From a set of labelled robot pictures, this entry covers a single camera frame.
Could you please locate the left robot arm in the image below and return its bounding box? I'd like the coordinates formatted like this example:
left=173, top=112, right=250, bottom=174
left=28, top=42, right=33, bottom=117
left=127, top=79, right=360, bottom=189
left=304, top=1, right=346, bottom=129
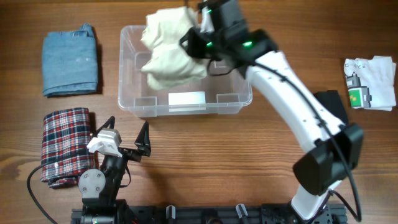
left=71, top=116, right=151, bottom=224

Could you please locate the black cloth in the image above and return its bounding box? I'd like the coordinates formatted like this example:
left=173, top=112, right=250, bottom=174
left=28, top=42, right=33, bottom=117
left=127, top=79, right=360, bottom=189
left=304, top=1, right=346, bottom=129
left=313, top=90, right=349, bottom=124

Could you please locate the cream cloth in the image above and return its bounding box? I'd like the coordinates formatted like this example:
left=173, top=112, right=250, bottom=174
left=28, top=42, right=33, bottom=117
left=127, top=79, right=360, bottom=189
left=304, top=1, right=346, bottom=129
left=141, top=6, right=207, bottom=90

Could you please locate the red plaid cloth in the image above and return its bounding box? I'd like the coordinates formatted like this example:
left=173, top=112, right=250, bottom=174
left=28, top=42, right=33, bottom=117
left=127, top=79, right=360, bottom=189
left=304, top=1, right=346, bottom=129
left=40, top=108, right=95, bottom=189

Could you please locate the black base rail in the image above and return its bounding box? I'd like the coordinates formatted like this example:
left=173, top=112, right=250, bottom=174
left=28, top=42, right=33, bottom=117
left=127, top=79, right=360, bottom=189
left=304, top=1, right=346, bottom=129
left=70, top=203, right=348, bottom=224

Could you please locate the clear plastic storage container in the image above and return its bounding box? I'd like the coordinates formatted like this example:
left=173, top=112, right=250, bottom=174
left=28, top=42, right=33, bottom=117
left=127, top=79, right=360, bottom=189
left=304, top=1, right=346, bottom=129
left=118, top=26, right=252, bottom=118

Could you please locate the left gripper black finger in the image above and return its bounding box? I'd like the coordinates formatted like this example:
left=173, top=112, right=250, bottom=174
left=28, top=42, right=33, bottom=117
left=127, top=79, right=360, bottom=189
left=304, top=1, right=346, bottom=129
left=92, top=116, right=115, bottom=137
left=134, top=121, right=151, bottom=157

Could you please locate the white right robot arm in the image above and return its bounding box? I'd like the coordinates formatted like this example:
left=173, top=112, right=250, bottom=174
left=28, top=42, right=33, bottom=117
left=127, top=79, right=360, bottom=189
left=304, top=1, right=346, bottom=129
left=180, top=1, right=364, bottom=223

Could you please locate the white printed t-shirt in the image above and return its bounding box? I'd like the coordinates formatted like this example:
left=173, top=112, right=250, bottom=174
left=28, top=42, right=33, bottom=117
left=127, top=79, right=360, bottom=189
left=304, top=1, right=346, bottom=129
left=343, top=56, right=396, bottom=111

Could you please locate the folded blue denim cloth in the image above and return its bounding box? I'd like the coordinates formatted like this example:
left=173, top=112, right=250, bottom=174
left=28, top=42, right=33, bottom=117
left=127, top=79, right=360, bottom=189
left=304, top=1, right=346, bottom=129
left=42, top=23, right=98, bottom=97

